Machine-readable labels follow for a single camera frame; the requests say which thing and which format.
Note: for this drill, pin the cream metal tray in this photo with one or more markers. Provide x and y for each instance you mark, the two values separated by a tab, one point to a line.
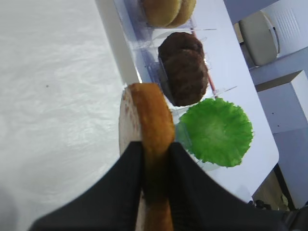
117	41

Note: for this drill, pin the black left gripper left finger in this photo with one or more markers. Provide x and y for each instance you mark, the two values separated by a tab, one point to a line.
111	204

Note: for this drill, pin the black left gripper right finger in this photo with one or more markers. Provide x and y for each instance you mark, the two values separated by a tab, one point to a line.
198	203

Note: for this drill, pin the white paper liner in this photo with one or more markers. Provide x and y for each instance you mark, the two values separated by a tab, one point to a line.
60	90

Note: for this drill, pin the beige chair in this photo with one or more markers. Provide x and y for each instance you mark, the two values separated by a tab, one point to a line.
260	44

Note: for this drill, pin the brown meat patty rear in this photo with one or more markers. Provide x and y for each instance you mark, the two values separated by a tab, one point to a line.
178	41

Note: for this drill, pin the brown meat patty front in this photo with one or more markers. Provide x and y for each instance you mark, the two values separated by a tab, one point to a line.
187	77

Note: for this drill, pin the white cabinet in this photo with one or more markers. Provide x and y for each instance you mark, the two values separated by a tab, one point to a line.
285	104

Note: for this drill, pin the bun bottom slice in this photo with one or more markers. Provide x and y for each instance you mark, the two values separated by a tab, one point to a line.
145	116

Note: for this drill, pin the bun top left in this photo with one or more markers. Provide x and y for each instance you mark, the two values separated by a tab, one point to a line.
160	13

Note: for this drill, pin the green lettuce leaf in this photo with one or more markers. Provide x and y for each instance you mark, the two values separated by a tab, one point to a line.
216	131

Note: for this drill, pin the right clear acrylic rack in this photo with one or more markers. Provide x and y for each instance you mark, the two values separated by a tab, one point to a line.
144	41

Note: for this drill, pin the brown meat patty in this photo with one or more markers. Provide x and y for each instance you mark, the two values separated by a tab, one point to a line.
187	77
178	41

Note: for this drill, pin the red rack strip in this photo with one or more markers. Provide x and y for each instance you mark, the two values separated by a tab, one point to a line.
210	81

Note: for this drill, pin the bun top right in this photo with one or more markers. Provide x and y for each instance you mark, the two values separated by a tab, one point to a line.
184	14

